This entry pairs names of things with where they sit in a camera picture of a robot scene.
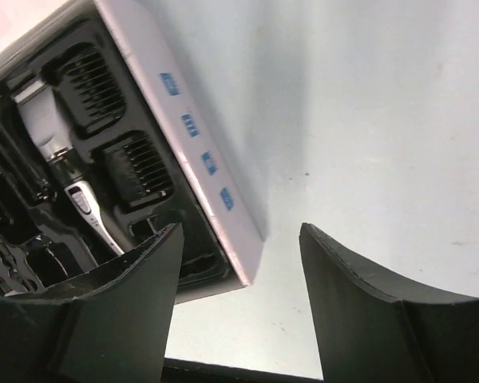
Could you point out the black comb guard in tray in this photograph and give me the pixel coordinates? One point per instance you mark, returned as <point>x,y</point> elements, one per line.
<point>87,88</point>

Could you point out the black plastic tray insert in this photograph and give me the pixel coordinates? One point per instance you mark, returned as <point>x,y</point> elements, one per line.
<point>44,241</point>

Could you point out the silver black hair clipper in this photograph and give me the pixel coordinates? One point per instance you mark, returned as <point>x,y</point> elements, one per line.
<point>49,130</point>

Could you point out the white cardboard box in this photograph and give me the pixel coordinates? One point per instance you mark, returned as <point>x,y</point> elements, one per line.
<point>158,102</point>

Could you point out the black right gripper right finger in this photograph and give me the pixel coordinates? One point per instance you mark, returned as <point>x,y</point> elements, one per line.
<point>375,325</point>

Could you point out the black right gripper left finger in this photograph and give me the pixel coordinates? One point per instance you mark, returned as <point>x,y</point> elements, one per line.
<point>107,325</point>

